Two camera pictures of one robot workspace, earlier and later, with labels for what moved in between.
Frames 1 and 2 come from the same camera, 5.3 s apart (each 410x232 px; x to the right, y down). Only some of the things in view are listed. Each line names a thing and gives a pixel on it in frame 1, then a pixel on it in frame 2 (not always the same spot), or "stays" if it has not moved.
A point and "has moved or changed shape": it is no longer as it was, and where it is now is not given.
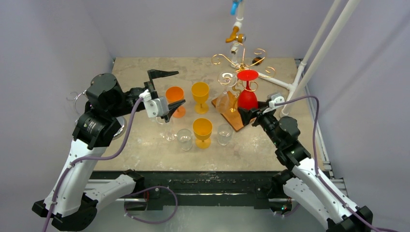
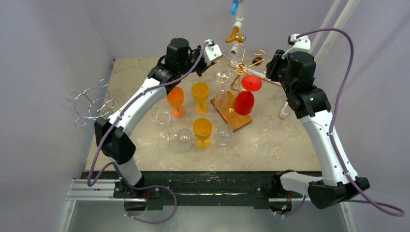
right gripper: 255,112 to 273,64
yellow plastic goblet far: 200,91 stays
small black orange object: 256,59 stays
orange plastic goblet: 175,94 stays
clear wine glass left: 169,135 stays
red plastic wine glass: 248,98 has moved or changed shape
